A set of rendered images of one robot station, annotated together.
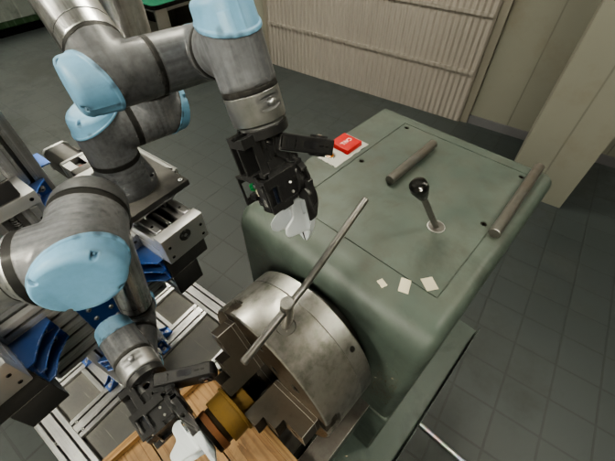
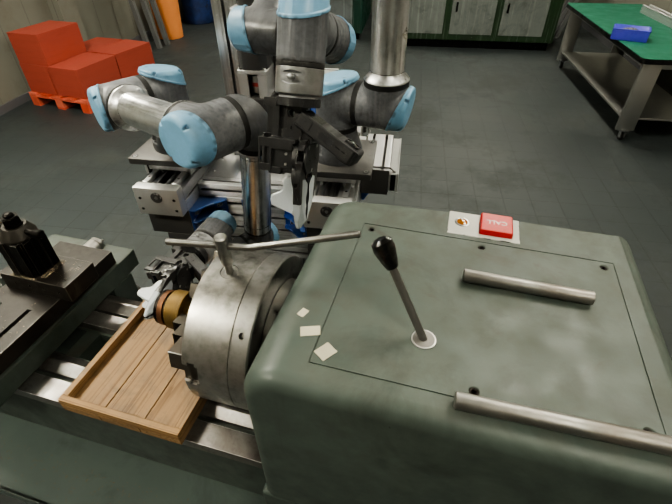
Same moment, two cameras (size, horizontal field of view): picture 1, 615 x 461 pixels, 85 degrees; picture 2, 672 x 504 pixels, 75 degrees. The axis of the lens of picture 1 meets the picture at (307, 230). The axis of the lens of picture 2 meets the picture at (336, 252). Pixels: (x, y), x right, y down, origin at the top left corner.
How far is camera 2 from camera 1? 0.59 m
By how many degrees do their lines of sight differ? 45
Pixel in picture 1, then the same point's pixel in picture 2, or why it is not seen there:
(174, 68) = not seen: hidden behind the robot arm
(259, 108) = (281, 77)
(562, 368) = not seen: outside the picture
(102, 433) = not seen: hidden behind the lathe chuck
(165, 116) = (377, 108)
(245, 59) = (284, 36)
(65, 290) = (170, 140)
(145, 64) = (268, 26)
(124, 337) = (212, 224)
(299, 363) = (203, 296)
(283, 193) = (275, 158)
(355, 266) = (312, 288)
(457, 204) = (487, 353)
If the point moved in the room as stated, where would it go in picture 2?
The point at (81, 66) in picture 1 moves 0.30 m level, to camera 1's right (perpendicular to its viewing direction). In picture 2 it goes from (237, 14) to (308, 59)
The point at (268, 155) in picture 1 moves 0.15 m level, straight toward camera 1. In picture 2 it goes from (286, 123) to (195, 148)
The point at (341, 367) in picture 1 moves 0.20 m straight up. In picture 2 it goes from (221, 336) to (196, 243)
